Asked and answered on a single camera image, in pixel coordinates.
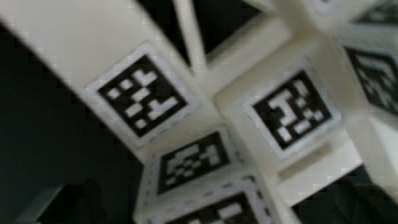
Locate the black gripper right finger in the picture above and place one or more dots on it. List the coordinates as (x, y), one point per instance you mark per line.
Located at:
(362, 205)

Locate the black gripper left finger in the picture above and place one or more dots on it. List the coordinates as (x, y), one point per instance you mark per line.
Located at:
(66, 204)

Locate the white tagged cube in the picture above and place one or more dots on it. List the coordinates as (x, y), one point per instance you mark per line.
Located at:
(366, 36)
(202, 187)

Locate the white chair back frame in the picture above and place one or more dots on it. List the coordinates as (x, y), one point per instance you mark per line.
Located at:
(85, 32)

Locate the white chair seat block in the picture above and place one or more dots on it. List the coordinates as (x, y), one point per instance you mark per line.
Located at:
(284, 107)

